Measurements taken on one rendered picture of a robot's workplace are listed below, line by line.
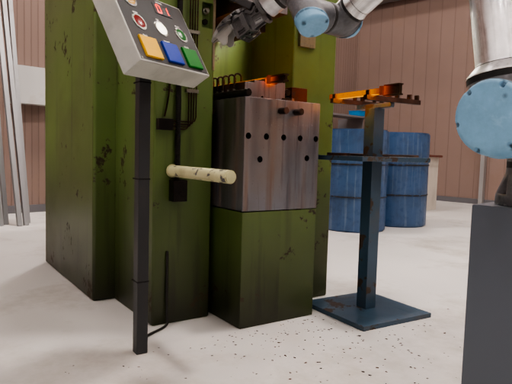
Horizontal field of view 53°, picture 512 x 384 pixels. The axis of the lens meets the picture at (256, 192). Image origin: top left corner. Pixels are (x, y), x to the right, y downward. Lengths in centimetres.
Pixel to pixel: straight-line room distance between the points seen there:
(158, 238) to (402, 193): 351
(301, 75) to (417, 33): 691
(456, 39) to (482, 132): 785
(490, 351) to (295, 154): 116
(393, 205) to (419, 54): 438
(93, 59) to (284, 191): 103
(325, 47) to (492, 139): 156
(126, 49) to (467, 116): 97
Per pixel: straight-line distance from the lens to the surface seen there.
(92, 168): 242
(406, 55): 928
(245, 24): 165
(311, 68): 247
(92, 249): 246
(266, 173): 205
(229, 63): 261
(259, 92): 211
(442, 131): 881
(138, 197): 176
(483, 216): 126
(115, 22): 165
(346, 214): 470
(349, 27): 162
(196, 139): 211
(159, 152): 204
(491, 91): 109
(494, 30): 115
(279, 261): 214
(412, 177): 525
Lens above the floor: 70
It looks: 4 degrees down
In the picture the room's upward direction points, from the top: 2 degrees clockwise
